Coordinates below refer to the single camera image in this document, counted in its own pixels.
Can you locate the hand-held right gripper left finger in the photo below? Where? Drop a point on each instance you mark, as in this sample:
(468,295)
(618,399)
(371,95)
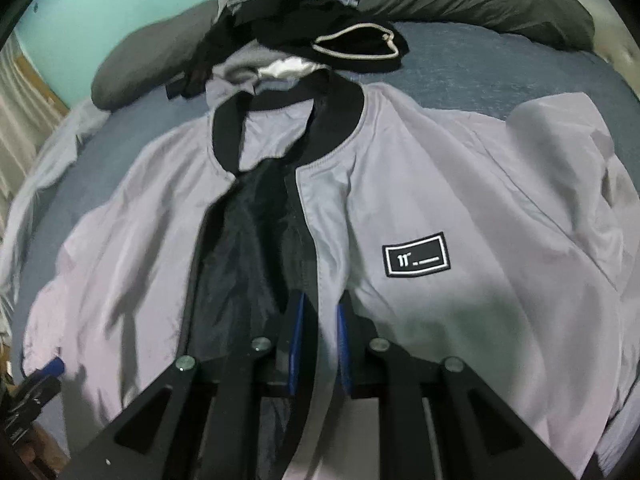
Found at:
(295,347)

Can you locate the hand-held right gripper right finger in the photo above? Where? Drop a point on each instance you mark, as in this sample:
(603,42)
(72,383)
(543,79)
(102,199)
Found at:
(343,352)

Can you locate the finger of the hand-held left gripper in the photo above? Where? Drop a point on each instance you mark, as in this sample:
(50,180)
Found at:
(50,367)

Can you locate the grey jacket black collar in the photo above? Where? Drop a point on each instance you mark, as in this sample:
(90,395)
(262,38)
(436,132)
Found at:
(450,185)

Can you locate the light blue sheet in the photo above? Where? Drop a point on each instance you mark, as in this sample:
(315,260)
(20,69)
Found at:
(45,170)

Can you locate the beige curtain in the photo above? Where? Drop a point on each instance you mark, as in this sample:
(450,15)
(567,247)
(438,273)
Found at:
(15,125)

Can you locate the brown wooden board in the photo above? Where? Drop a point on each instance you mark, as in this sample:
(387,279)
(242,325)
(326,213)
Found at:
(42,85)

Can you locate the grey garment white lining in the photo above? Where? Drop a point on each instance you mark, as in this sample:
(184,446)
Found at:
(240,67)

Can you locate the blue patterned bed cover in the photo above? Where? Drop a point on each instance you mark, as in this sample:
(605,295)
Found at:
(450,55)

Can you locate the dark grey pillow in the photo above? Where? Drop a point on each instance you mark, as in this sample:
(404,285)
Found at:
(140,60)
(475,0)

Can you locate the cream tufted headboard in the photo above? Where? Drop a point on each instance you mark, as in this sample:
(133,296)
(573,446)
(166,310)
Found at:
(615,35)

